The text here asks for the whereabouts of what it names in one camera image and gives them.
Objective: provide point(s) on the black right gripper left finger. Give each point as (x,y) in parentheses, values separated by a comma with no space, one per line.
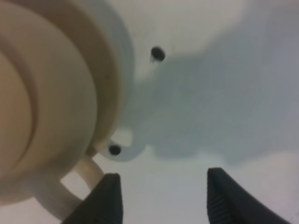
(103,205)

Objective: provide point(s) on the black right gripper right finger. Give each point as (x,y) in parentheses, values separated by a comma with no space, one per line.
(228,203)

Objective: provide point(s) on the beige teapot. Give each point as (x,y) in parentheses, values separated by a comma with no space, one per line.
(60,97)

